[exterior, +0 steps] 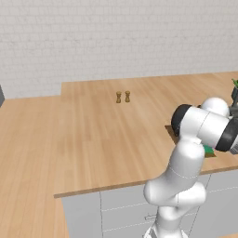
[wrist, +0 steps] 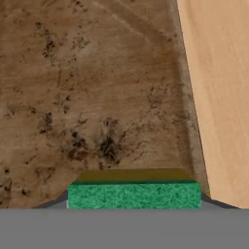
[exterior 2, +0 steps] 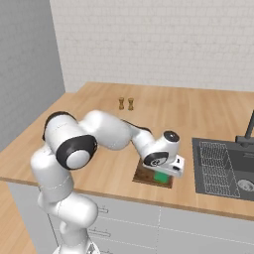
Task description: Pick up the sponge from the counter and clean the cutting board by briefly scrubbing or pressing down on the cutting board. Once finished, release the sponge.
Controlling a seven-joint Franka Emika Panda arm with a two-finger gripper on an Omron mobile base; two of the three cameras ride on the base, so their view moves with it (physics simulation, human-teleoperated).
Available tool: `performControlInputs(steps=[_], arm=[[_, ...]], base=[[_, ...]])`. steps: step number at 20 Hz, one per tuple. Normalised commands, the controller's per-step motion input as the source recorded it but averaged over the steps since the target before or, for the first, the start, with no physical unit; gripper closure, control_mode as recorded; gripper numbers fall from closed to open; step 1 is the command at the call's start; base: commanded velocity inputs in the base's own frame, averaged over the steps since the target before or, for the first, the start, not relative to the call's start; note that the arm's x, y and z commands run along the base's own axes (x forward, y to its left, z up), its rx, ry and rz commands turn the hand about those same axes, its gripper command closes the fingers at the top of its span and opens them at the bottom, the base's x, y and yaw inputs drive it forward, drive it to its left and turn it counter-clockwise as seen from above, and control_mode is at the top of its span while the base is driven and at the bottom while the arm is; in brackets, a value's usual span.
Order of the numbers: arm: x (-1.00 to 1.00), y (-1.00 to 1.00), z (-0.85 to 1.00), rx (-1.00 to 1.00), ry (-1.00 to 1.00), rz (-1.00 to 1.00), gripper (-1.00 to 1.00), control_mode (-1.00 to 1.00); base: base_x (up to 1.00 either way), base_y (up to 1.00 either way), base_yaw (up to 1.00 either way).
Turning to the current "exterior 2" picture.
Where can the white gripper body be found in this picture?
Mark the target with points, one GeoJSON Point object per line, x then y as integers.
{"type": "Point", "coordinates": [172, 169]}

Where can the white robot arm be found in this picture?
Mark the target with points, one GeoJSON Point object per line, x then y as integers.
{"type": "Point", "coordinates": [66, 145]}

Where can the green sponge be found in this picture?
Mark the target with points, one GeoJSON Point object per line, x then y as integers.
{"type": "Point", "coordinates": [160, 177]}

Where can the brown wooden cutting board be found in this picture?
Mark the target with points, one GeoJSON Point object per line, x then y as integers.
{"type": "Point", "coordinates": [143, 174]}

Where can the dark grey sink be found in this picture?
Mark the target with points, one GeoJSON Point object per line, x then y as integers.
{"type": "Point", "coordinates": [228, 172]}

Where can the white drawer front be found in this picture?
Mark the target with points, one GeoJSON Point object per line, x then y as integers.
{"type": "Point", "coordinates": [129, 215]}
{"type": "Point", "coordinates": [122, 243]}

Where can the white cupboard door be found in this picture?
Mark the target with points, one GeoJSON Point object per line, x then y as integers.
{"type": "Point", "coordinates": [206, 231]}

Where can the wooden pepper shaker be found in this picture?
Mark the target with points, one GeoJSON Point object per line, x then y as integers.
{"type": "Point", "coordinates": [131, 104]}

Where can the dark grey tap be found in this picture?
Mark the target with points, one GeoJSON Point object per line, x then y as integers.
{"type": "Point", "coordinates": [246, 134]}

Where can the wooden salt shaker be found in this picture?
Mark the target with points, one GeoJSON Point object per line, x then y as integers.
{"type": "Point", "coordinates": [121, 103]}

